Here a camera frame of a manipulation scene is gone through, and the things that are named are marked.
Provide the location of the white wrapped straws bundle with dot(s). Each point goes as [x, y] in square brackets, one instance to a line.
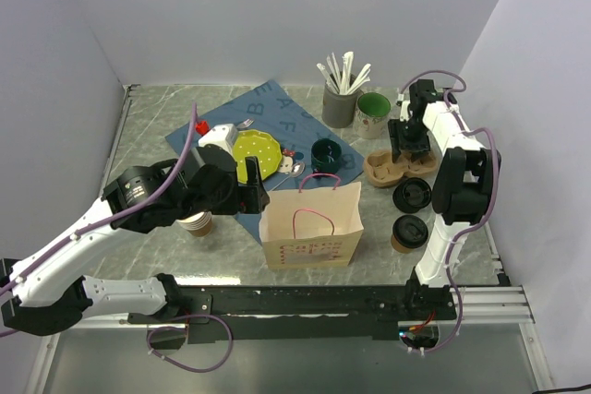
[339, 76]

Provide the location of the green inside ceramic mug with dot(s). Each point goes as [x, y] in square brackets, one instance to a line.
[371, 115]

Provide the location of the black plastic cup lid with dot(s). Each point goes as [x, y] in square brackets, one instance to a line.
[411, 228]

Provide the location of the stack of paper cups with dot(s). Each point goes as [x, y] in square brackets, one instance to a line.
[198, 225]

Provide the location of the spare black cup lid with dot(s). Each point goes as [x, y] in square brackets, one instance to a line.
[412, 195]

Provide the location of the silver cartoon handle spoon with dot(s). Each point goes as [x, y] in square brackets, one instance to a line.
[297, 169]

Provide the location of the brown pulp cup carrier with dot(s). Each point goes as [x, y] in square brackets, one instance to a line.
[382, 171]

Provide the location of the dark green mug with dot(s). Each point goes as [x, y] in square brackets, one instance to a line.
[326, 156]

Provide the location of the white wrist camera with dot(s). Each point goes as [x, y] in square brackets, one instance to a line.
[223, 136]
[403, 102]

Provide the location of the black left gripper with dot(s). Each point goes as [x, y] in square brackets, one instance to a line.
[256, 196]

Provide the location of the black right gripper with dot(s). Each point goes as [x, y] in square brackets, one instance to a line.
[419, 149]

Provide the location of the yellow dotted plate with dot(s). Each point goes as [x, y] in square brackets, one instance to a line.
[263, 146]

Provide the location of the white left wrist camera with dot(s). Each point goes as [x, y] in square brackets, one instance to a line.
[223, 136]

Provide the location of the silver fork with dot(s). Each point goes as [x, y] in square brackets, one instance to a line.
[245, 124]

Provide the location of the blue letter print cloth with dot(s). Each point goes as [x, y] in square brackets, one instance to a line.
[274, 112]

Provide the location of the grey straw holder cup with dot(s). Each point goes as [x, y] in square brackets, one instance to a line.
[338, 110]

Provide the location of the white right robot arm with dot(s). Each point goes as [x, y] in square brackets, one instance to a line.
[465, 188]

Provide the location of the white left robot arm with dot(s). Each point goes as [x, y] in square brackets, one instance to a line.
[50, 291]

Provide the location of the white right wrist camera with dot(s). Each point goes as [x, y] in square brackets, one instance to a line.
[403, 102]

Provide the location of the kraft paper cakes bag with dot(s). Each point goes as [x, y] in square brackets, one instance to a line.
[312, 228]

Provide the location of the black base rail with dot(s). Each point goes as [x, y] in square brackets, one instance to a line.
[242, 312]

